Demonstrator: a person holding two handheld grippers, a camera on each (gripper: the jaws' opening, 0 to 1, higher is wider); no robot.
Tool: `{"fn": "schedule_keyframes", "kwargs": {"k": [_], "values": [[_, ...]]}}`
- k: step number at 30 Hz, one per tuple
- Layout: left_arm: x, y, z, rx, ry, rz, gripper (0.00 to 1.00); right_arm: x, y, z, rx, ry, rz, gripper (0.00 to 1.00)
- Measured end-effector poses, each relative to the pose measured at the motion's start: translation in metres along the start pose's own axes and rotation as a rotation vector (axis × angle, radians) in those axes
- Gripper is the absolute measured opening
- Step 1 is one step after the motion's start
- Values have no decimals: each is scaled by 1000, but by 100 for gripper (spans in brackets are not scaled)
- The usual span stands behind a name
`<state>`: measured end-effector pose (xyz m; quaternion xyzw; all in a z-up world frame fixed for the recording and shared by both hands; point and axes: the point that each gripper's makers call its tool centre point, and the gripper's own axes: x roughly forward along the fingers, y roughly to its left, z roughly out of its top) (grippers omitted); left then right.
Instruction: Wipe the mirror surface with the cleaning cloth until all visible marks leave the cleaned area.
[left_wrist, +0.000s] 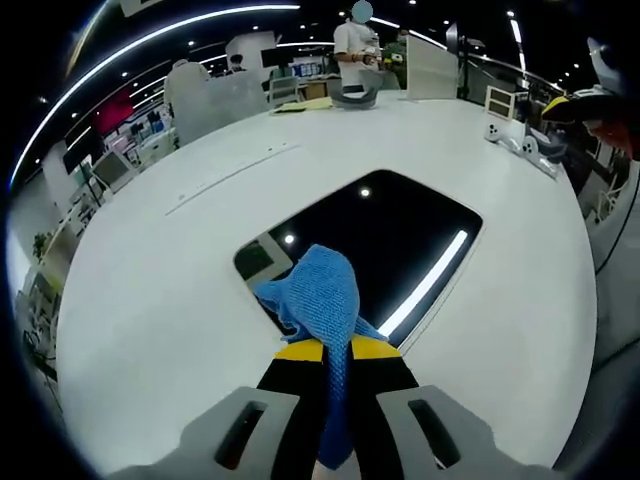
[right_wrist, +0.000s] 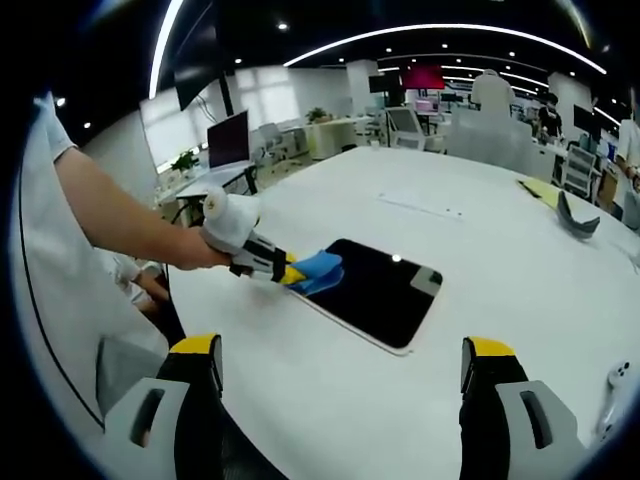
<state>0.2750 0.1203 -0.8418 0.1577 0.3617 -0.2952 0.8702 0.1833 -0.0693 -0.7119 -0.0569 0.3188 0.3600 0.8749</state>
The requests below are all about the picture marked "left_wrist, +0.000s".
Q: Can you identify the frosted desk partition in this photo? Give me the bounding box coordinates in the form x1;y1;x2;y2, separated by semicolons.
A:
174;72;271;146

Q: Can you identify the curved ceiling light strip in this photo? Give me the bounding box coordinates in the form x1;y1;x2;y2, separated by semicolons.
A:
9;4;302;189

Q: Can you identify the small white shelf box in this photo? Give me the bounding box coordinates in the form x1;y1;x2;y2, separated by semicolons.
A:
485;84;516;121

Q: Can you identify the white office chair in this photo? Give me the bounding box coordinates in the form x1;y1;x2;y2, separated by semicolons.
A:
92;149;139;194
268;74;300;104

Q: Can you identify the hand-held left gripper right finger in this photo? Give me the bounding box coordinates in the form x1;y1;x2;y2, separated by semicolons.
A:
349;337;502;480

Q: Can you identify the black monitor on stand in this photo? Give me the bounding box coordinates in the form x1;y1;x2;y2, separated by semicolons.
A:
62;124;96;174

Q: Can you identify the grey curved headband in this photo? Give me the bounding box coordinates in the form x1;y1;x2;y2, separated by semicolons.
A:
332;69;384;112

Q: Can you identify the green potted plant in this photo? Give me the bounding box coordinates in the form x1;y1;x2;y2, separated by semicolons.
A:
32;232;56;261

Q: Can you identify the yellow-green paper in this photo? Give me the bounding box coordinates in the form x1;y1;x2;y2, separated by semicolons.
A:
269;96;334;115

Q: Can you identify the blue cleaning cloth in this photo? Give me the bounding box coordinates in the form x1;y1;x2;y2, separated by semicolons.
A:
253;243;391;471

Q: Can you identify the white standing partition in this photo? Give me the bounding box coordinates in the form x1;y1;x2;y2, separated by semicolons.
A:
405;34;460;104

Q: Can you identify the black tablet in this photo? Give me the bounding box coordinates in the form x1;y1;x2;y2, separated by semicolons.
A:
232;168;485;354

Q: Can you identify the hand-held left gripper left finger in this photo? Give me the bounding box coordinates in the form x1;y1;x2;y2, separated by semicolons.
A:
177;339;329;480

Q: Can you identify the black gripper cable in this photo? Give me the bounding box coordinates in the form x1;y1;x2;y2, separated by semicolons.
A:
594;174;640;274

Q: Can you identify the red display screen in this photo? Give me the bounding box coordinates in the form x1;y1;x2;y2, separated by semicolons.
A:
94;94;135;135

